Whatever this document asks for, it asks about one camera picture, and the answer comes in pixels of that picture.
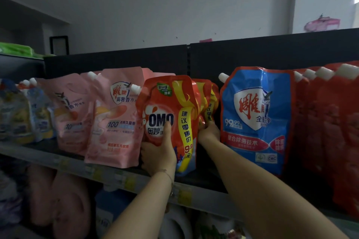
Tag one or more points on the person's right hand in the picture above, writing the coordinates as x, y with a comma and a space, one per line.
210, 133

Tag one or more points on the person's left hand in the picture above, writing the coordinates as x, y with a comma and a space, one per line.
160, 160

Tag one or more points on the blue Diao detergent pouch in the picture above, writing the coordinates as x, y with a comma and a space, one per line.
252, 124

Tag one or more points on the dark metal shelf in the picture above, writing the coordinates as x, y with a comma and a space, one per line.
112, 59

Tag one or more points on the person's right forearm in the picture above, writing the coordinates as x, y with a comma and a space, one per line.
266, 196

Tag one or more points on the person's left forearm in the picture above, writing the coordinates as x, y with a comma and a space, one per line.
140, 210

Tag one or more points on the white detergent jug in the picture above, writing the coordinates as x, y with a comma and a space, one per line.
176, 223
218, 227

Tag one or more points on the blue detergent jug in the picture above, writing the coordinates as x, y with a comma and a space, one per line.
112, 208

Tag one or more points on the pink sticky note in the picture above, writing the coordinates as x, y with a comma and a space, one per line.
206, 40

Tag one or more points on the white refill pouch red lettering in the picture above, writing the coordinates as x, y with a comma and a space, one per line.
9, 199

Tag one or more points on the pink bagged item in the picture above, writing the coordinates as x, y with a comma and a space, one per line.
322, 24

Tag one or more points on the flat green pack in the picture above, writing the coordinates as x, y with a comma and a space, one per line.
16, 49

